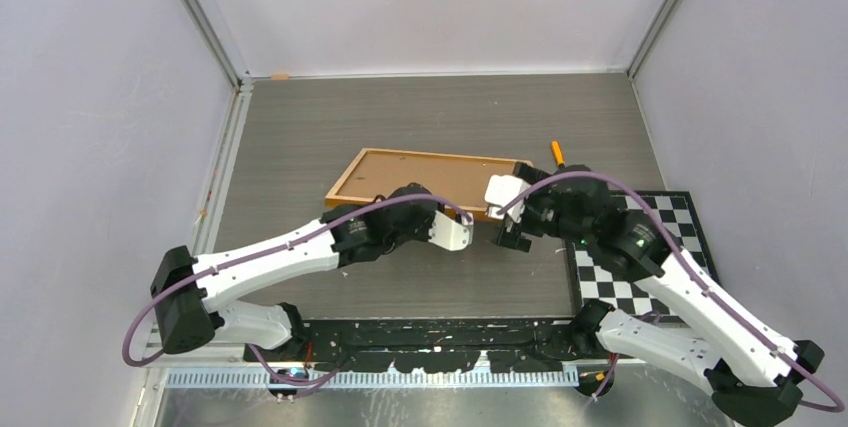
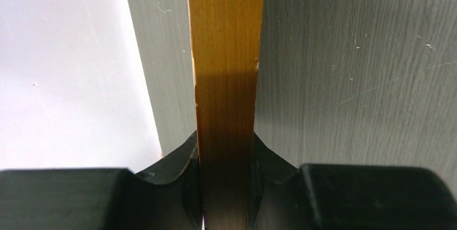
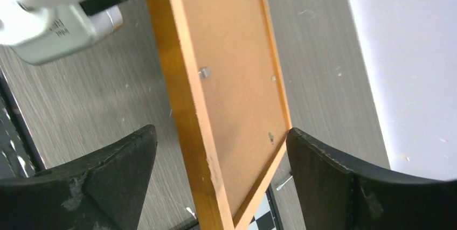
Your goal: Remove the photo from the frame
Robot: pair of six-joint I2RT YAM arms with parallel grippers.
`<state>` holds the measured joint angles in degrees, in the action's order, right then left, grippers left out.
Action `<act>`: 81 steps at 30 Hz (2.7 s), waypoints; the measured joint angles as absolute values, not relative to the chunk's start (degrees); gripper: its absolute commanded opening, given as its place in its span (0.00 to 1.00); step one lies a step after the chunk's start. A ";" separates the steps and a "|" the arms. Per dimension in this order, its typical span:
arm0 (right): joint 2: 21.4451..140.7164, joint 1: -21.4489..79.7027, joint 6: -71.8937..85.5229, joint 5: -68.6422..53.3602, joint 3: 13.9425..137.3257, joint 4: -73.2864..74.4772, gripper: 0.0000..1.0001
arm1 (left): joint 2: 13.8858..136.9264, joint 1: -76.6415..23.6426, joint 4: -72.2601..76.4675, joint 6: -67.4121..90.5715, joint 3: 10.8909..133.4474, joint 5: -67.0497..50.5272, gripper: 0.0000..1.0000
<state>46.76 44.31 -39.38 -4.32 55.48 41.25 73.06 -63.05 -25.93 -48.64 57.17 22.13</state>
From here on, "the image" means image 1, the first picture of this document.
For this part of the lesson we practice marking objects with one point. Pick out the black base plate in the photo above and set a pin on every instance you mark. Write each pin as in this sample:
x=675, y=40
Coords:
x=510, y=345

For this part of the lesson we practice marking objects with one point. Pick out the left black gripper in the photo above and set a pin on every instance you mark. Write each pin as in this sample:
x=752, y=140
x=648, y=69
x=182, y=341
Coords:
x=423, y=235

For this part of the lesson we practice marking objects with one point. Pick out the black white checkerboard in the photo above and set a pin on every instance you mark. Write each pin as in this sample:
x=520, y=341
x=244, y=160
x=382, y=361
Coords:
x=643, y=237

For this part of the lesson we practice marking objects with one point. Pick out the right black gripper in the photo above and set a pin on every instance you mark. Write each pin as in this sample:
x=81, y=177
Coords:
x=510, y=231

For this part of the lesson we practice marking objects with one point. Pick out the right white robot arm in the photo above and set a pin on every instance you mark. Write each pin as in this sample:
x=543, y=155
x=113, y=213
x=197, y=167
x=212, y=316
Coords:
x=751, y=372

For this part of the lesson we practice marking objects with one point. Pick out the wooden picture frame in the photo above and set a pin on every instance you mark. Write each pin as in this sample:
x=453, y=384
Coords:
x=461, y=179

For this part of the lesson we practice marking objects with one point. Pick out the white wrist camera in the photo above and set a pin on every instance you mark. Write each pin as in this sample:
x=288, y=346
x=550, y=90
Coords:
x=500, y=190
x=451, y=233

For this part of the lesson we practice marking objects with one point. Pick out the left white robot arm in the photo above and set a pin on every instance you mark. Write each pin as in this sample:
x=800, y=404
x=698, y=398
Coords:
x=199, y=298

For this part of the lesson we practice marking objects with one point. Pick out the orange handled screwdriver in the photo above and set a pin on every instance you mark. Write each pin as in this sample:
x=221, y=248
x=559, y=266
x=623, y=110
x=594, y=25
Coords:
x=557, y=154

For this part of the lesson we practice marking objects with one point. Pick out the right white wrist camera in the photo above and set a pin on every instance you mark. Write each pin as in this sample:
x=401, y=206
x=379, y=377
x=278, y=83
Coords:
x=500, y=190

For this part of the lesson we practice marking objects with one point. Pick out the aluminium rail front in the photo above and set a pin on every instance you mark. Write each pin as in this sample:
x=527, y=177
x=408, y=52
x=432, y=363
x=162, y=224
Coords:
x=228, y=364

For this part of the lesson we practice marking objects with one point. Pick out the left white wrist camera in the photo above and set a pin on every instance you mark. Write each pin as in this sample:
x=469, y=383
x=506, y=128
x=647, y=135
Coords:
x=451, y=233

